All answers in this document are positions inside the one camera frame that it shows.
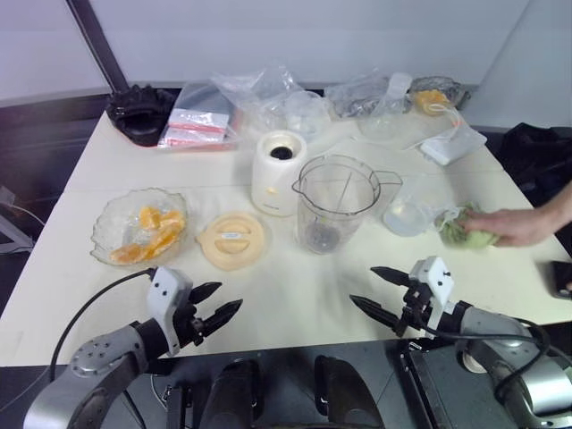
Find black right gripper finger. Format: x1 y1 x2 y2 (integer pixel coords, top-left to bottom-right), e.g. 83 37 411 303
370 265 410 288
349 294 402 331

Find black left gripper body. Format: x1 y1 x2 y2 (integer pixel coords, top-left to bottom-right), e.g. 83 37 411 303
172 289 212 355

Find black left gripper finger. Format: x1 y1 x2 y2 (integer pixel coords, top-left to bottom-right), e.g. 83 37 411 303
202 298 244 337
190 281 223 306

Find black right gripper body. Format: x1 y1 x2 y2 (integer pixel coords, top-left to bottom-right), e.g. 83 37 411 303
394 278 438 337

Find green vegetable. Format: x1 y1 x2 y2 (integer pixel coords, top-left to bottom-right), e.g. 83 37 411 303
434 202 501 249

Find cream blender lid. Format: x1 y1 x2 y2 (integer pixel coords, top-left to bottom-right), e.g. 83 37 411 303
194 210 273 272

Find orange peeled citrus segment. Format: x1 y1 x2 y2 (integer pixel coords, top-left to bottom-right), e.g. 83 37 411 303
109 242 151 265
138 206 159 231
149 208 187 258

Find clear blender jar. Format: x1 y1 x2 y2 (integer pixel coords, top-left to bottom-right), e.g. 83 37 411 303
291 154 404 256

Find glass bowl with orange slices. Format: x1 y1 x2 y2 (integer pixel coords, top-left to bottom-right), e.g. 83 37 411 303
89 187 189 267

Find white blender base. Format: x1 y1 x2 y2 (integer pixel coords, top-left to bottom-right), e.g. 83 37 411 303
250 129 309 219

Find bag with orange fruit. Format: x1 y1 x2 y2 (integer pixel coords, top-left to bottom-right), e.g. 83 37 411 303
408 76 471 116

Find person's bare hand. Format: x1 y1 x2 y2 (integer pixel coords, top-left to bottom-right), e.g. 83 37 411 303
461 206 560 248

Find small clear plastic bag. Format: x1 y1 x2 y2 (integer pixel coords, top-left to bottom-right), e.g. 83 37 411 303
383 176 442 239

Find dark rounded shape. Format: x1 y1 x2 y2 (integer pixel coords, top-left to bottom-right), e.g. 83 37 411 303
208 357 265 429
312 354 386 429

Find black flat case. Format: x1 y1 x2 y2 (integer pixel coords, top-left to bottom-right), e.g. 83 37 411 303
399 338 517 429

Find white box in plastic bag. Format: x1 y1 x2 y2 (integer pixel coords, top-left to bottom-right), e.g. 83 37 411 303
419 127 489 167

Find flat clear plastic bag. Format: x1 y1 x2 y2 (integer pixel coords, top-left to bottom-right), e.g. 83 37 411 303
356 105 448 145

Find zip bag with red packs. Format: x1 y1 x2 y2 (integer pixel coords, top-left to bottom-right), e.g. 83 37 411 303
156 81 245 154

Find crumpled clear bag, dark contents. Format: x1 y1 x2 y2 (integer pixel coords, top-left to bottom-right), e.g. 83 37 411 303
324 72 397 120

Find black backpack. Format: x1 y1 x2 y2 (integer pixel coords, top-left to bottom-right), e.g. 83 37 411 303
494 122 572 207

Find black crumpled bag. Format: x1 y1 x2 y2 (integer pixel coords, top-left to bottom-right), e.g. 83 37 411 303
105 83 177 148

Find grey metal stand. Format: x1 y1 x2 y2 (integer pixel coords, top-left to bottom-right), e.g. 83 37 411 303
0 186 38 257

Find large crumpled clear plastic bag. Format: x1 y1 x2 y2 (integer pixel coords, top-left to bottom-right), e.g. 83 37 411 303
209 65 334 142

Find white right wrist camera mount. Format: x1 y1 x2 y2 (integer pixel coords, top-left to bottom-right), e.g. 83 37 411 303
408 255 458 331

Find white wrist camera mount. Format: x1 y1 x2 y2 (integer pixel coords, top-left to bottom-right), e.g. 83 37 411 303
408 255 458 331
146 266 195 358

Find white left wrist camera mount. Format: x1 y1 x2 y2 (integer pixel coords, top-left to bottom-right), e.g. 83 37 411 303
146 266 195 358

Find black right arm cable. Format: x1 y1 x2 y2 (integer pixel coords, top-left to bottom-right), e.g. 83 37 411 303
418 317 554 404

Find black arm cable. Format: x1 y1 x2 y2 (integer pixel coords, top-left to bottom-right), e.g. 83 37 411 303
47 266 158 382
418 317 554 404

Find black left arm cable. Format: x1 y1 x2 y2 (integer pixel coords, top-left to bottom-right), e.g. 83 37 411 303
47 266 158 382

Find black metal post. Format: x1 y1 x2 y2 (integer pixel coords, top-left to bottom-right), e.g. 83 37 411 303
66 0 131 91

